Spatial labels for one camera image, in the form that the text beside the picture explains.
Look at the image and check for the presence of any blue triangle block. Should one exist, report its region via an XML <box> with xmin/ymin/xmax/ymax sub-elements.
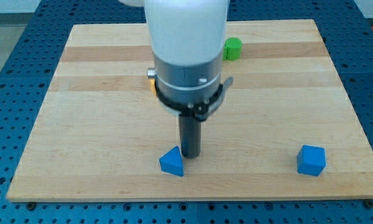
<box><xmin>159</xmin><ymin>146</ymin><xmax>184</xmax><ymax>177</ymax></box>

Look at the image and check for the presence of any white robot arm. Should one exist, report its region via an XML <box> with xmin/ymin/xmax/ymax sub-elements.
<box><xmin>120</xmin><ymin>0</ymin><xmax>233</xmax><ymax>158</ymax></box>

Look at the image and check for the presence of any wooden board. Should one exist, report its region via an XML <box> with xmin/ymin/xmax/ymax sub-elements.
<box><xmin>7</xmin><ymin>19</ymin><xmax>373</xmax><ymax>202</ymax></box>

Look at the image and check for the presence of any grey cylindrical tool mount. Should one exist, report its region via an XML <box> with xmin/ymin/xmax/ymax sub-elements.
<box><xmin>147</xmin><ymin>55</ymin><xmax>234</xmax><ymax>121</ymax></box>

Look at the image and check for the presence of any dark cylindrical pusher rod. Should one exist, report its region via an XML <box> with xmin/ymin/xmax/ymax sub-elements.
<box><xmin>179</xmin><ymin>116</ymin><xmax>201</xmax><ymax>158</ymax></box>

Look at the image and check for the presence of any blue cube block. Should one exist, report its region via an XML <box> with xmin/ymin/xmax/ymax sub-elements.
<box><xmin>296</xmin><ymin>145</ymin><xmax>326</xmax><ymax>177</ymax></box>

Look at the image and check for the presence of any yellow hexagon block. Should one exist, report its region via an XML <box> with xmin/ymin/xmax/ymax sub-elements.
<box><xmin>149</xmin><ymin>79</ymin><xmax>157</xmax><ymax>96</ymax></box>

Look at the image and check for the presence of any green cylinder block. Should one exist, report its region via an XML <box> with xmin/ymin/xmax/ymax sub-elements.
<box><xmin>222</xmin><ymin>37</ymin><xmax>242</xmax><ymax>60</ymax></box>

